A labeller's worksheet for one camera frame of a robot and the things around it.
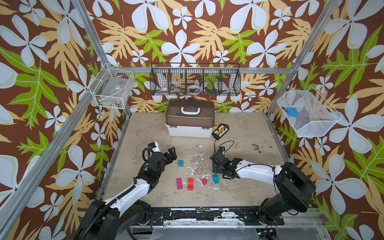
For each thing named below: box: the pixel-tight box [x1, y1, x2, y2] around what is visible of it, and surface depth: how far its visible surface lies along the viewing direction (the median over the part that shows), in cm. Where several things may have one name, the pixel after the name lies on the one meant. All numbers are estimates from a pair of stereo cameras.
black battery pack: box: [211, 123, 230, 141], surface depth 110 cm
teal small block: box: [178, 160, 185, 167], surface depth 95 cm
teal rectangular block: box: [212, 174, 220, 185], surface depth 88 cm
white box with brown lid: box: [165, 98, 215, 138], surface depth 96 cm
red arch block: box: [187, 178, 194, 191], surface depth 86 cm
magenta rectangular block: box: [176, 178, 184, 190], surface depth 87 cm
